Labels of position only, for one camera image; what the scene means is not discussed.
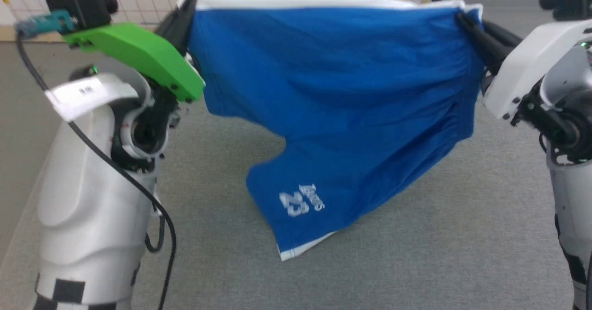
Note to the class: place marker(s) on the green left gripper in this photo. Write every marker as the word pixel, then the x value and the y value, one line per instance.
pixel 143 51

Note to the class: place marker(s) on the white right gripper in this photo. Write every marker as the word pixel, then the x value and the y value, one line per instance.
pixel 522 74

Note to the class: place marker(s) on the blue shorts with white trim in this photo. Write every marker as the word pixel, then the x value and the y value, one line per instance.
pixel 342 92

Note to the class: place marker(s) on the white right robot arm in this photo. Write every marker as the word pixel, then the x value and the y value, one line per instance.
pixel 571 199

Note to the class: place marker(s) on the grey fabric sofa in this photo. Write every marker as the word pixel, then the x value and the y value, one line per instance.
pixel 370 277

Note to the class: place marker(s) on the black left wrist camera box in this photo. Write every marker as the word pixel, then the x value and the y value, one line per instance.
pixel 83 4

